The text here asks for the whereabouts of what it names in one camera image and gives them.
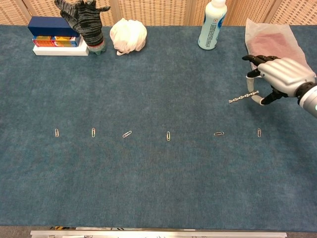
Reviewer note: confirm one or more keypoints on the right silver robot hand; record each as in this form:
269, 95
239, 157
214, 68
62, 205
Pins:
284, 74

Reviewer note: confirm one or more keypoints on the metal drill bit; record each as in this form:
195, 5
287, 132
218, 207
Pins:
244, 96

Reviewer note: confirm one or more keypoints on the metal paper clip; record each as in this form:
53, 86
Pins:
259, 132
168, 136
127, 134
93, 132
219, 133
57, 132

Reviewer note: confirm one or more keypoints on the pink cloth in bag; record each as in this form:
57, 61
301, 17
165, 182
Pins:
272, 44

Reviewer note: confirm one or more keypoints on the translucent zip bag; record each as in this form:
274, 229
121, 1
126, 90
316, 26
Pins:
272, 37

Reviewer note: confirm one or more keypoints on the light blue plastic bottle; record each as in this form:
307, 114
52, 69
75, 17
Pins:
210, 29

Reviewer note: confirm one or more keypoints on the wicker folding screen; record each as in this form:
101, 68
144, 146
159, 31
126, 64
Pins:
161, 11

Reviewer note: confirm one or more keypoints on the blue felt table cover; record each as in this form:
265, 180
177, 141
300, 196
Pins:
148, 173

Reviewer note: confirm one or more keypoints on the green bottle under glove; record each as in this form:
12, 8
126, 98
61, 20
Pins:
97, 49

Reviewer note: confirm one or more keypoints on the grey knit glove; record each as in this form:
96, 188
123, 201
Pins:
86, 27

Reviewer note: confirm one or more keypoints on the small orange box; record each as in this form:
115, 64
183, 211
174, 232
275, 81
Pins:
65, 42
42, 41

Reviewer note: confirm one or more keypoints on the flat white box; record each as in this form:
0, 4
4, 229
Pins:
59, 51

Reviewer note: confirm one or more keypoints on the dark blue box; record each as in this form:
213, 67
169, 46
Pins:
49, 26

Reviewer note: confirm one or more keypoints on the aluminium rail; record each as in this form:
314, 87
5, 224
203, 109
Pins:
158, 234

